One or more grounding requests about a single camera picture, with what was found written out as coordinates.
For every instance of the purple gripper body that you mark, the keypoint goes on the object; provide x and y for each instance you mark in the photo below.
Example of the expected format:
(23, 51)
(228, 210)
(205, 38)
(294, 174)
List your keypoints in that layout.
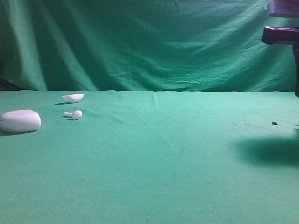
(281, 35)

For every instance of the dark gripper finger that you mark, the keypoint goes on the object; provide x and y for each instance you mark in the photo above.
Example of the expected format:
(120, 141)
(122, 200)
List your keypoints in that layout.
(296, 57)

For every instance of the white earbud near case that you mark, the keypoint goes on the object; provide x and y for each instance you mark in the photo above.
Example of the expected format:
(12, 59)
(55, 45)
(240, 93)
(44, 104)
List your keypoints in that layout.
(74, 115)

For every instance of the white earbud case lid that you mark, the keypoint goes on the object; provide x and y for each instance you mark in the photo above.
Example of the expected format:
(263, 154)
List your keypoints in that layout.
(73, 98)

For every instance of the white earbud case base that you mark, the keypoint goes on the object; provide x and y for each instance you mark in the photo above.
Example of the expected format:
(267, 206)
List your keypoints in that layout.
(20, 121)

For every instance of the green backdrop cloth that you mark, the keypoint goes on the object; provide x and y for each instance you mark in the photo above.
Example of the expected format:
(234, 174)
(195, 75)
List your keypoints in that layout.
(141, 45)

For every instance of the green table cloth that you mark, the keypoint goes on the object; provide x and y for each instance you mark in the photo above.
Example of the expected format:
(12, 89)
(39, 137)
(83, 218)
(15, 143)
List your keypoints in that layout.
(153, 158)

